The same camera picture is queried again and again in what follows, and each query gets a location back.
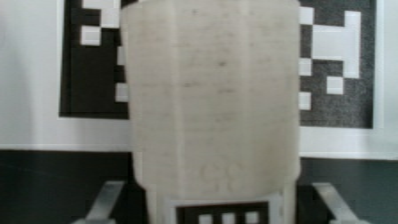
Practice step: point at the white fiducial marker sheet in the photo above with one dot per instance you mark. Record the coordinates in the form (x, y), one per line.
(35, 130)

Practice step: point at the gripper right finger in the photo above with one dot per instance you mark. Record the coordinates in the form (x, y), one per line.
(337, 207)

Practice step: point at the white table leg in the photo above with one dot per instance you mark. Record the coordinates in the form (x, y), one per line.
(211, 71)

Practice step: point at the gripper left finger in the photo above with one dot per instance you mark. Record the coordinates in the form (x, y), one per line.
(101, 208)

